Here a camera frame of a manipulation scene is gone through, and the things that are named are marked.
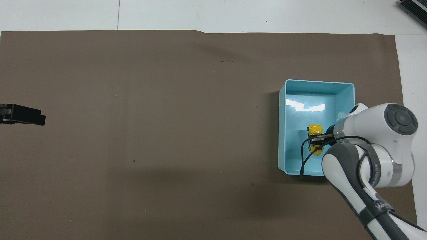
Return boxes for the light blue plastic bin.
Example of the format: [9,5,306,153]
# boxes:
[278,79,355,176]

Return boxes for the yellow toy beetle car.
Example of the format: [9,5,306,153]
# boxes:
[307,124,324,156]

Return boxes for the black cable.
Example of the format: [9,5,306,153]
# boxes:
[299,135,376,188]

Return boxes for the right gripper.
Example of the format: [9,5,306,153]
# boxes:
[309,124,336,148]

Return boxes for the black stand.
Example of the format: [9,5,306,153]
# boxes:
[398,0,427,20]

